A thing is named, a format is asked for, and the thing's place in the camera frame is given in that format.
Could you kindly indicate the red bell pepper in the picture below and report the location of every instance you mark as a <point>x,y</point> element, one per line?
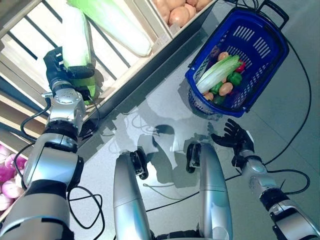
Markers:
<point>240,67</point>

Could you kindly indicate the dark purple vegetable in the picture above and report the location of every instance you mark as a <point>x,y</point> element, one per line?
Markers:
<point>215,52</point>

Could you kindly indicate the purple white onion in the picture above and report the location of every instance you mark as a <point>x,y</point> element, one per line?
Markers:
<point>7,173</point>
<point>5,202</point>
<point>12,189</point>
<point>16,162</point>
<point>5,153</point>

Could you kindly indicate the napa cabbage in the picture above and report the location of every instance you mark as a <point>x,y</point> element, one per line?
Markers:
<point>75,37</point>
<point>215,73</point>
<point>120,30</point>

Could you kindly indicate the blue plastic shopping basket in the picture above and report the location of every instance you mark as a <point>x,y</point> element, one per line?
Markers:
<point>277,45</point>

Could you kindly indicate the wooden slatted cabbage crate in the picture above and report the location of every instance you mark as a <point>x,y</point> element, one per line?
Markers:
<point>125,75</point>

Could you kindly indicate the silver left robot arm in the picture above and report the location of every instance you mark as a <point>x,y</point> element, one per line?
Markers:
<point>50,165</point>

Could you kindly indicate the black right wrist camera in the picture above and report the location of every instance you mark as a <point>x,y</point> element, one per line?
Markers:
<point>238,162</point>

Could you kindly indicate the green bell pepper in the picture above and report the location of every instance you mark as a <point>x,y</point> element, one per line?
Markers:
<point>234,78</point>
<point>219,100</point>
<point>216,88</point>

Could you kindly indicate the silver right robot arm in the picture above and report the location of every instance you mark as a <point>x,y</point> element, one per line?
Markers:
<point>257,170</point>

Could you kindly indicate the black robot waist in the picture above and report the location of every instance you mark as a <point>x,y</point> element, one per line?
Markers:
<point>175,235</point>

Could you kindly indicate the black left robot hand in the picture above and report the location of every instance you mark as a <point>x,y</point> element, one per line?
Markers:
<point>55,65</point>

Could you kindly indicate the wooden vegetable display stand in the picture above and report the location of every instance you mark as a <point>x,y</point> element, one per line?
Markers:
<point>140,82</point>

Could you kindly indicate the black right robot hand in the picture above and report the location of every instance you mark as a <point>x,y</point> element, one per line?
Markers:
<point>242,142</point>

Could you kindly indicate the silver right robot leg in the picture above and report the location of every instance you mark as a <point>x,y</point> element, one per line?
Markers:
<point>212,187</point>

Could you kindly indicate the wooden crate with potatoes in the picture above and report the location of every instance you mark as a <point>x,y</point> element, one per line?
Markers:
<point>166,27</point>

